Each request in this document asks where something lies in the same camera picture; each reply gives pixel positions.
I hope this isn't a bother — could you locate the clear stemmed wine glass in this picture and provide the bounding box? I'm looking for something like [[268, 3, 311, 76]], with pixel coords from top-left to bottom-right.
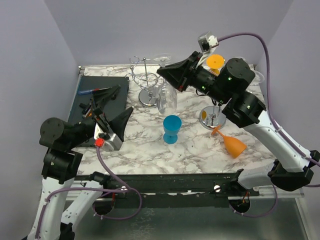
[[153, 53, 178, 117]]

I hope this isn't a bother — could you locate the blue plastic goblet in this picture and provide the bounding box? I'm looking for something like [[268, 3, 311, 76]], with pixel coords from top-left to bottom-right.
[[163, 115, 182, 145]]

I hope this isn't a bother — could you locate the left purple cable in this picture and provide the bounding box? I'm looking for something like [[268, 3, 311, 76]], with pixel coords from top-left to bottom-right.
[[33, 146, 143, 240]]

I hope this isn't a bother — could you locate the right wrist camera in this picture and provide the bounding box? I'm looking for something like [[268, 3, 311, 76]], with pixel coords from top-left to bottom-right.
[[197, 31, 219, 60]]

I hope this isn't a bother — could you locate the orange plastic goblet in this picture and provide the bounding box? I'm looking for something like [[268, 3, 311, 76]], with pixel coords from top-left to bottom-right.
[[211, 125, 247, 159]]

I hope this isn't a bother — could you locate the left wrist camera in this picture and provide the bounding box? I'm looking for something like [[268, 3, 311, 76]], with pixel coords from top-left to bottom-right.
[[93, 123, 123, 151]]

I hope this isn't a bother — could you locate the scrolled chrome glass rack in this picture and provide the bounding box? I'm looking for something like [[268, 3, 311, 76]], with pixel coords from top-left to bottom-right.
[[198, 105, 227, 130]]

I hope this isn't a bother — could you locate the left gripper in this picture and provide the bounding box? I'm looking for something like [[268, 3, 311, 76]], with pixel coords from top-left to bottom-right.
[[68, 84, 134, 149]]

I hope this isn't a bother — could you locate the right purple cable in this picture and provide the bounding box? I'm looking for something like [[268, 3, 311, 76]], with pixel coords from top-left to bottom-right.
[[217, 32, 320, 218]]

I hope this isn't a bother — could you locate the dark tool mat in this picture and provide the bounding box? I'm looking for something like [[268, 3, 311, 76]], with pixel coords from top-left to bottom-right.
[[67, 75, 130, 148]]

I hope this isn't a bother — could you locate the black orange hammer tool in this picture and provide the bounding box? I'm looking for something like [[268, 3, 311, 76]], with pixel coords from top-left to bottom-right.
[[79, 102, 92, 119]]

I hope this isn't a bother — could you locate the blue handled screwdriver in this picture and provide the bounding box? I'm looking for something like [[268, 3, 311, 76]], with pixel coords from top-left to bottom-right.
[[77, 87, 109, 95]]

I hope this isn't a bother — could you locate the yellow plastic goblet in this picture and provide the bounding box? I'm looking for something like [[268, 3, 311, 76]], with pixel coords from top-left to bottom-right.
[[206, 54, 225, 76]]

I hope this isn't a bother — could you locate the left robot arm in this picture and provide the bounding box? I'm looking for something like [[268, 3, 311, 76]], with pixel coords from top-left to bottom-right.
[[26, 85, 133, 240]]

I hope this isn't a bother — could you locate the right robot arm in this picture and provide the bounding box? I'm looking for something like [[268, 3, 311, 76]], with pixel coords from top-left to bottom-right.
[[157, 51, 320, 196]]

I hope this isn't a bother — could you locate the purple cable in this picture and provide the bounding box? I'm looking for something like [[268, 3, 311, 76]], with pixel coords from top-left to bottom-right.
[[33, 146, 143, 240], [217, 32, 320, 218]]

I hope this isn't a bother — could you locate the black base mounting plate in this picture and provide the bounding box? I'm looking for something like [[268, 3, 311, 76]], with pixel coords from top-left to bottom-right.
[[72, 172, 261, 210]]

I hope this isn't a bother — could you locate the aluminium rail frame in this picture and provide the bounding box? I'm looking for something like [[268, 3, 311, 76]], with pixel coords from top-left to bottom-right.
[[27, 65, 306, 240]]

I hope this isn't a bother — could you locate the clear ribbed wine glass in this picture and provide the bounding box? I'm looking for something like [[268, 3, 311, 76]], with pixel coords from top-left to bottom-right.
[[250, 70, 265, 86]]

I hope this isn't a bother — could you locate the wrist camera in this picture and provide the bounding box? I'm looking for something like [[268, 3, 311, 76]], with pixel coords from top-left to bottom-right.
[[93, 123, 123, 151], [197, 31, 219, 60]]

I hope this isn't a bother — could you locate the round chrome glass rack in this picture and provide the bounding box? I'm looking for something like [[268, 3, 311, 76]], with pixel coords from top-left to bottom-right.
[[126, 56, 160, 108]]

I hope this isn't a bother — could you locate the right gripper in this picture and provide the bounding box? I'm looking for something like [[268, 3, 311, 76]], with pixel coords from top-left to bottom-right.
[[156, 51, 229, 105]]

